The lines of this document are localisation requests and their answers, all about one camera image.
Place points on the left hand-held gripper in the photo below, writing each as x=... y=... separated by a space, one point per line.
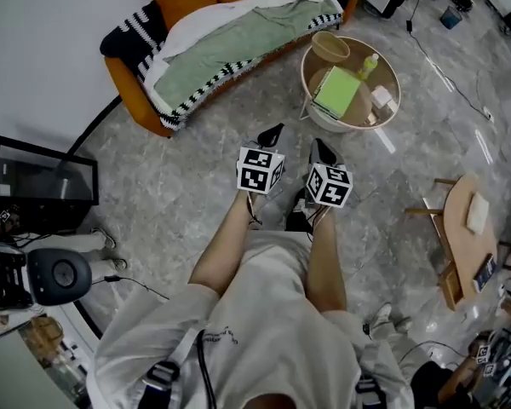
x=253 y=173

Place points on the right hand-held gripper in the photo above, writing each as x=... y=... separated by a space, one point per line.
x=328 y=186

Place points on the green book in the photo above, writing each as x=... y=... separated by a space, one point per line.
x=337 y=91

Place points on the orange sofa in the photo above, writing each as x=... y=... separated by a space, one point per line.
x=132 y=96

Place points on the person's right forearm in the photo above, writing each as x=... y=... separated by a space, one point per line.
x=325 y=266

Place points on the person's left forearm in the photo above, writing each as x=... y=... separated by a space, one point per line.
x=225 y=249

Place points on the person's black shoe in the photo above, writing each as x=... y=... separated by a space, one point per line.
x=299 y=220

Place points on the black white checkered-edge blanket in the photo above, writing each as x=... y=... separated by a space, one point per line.
x=204 y=90

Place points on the small white box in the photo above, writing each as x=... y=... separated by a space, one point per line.
x=382 y=96

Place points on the round wooden table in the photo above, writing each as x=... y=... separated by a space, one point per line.
x=383 y=73

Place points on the green drink bottle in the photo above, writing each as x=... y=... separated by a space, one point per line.
x=368 y=66

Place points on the pale green blanket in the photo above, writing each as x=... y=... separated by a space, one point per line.
x=238 y=45

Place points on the wooden bowl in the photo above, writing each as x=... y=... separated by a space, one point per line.
x=330 y=47

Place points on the white sneaker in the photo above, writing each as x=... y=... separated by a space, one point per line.
x=381 y=315

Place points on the light wooden side table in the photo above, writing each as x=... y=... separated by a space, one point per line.
x=464 y=245

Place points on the white folded cloth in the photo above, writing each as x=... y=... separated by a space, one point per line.
x=478 y=213

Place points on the white sheet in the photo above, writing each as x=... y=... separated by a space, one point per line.
x=204 y=19

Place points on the person's white shirt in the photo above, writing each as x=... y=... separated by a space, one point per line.
x=272 y=339

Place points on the white power plug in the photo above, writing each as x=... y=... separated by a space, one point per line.
x=488 y=114

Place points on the blue flat box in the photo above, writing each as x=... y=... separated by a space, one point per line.
x=485 y=273

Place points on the black white patterned throw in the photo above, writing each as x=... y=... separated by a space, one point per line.
x=130 y=36

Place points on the blue waste bin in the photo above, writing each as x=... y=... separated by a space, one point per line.
x=450 y=17

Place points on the black glass cabinet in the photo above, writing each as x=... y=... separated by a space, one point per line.
x=42 y=181

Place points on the dark round-headed device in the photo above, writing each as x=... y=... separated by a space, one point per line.
x=59 y=276

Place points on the black equipment rack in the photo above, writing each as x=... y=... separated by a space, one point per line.
x=2 y=277

